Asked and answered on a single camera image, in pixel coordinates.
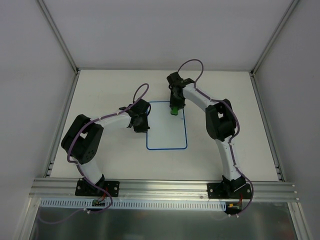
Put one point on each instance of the aluminium mounting rail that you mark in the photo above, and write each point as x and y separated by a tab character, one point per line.
175	190

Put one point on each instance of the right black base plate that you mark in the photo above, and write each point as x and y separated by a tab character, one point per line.
217	191

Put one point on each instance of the right aluminium frame post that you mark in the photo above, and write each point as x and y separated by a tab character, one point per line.
275	34

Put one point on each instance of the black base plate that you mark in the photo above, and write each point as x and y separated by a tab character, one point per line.
85	189
217	191

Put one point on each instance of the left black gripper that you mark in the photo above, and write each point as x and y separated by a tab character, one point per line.
141	125

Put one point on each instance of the blue-framed small whiteboard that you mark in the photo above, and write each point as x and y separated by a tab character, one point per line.
167	132

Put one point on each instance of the table edge rail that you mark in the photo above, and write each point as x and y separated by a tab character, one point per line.
60	126
268	130

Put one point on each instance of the white slotted cable duct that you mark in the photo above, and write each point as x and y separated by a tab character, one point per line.
134	204

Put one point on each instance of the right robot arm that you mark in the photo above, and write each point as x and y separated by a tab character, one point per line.
220	123

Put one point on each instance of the aluminium frame post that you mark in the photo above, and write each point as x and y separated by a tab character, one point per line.
275	34
57	34

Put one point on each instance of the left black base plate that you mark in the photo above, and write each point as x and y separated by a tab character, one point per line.
85	189

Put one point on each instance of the right table edge rail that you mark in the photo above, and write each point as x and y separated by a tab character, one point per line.
268	130

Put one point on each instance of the left aluminium frame post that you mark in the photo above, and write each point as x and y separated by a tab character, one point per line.
57	34

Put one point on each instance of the green whiteboard eraser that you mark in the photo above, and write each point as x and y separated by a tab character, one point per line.
174	111

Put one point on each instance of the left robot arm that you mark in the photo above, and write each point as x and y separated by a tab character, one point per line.
82	140

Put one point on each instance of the left table edge rail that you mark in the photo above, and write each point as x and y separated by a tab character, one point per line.
60	126

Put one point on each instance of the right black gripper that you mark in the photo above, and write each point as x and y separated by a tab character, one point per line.
176	101

